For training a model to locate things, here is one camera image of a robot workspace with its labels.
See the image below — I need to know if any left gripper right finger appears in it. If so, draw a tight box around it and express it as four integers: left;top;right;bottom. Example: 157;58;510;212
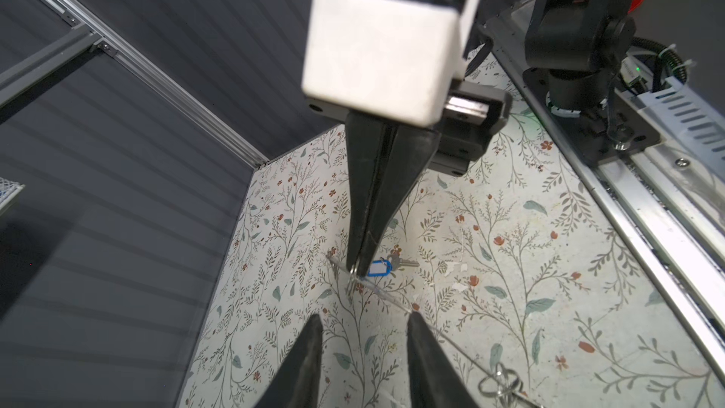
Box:
407;312;478;408

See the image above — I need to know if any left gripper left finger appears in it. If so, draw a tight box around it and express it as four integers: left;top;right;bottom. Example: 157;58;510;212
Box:
256;314;323;408

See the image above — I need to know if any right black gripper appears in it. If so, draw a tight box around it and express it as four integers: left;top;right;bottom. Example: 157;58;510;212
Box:
308;80;514;278

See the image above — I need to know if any perforated metal ring disc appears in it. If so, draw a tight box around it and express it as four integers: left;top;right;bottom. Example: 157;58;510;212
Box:
326;255;539;407

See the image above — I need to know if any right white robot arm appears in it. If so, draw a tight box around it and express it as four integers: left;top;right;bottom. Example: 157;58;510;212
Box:
301;0;686;277

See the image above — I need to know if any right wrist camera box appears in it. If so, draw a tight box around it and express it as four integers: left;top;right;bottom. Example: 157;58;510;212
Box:
301;0;481;128

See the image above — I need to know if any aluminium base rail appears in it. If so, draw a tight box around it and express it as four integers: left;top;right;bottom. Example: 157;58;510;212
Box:
485;14;724;379

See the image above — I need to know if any white slotted cable duct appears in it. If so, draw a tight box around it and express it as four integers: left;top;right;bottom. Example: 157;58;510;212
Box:
634;77;724;181

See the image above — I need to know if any white wire mesh basket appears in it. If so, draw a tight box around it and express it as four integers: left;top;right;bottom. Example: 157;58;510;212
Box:
0;178;25;215

